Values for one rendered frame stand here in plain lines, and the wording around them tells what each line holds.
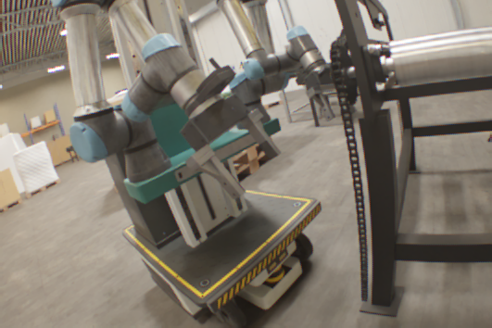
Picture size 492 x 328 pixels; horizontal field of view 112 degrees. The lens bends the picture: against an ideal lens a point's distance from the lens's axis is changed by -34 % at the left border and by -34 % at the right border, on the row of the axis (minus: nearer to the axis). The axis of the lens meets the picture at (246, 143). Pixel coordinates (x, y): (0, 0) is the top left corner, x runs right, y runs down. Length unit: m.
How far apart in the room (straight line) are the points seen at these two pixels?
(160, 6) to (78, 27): 0.56
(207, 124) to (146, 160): 0.36
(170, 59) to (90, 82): 0.27
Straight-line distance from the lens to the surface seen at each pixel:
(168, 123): 0.94
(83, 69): 0.67
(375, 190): 0.72
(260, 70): 0.84
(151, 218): 1.15
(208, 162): 0.41
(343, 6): 0.60
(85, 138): 0.65
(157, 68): 0.48
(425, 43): 0.62
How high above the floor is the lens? 0.89
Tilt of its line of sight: 13 degrees down
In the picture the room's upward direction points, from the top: 17 degrees counter-clockwise
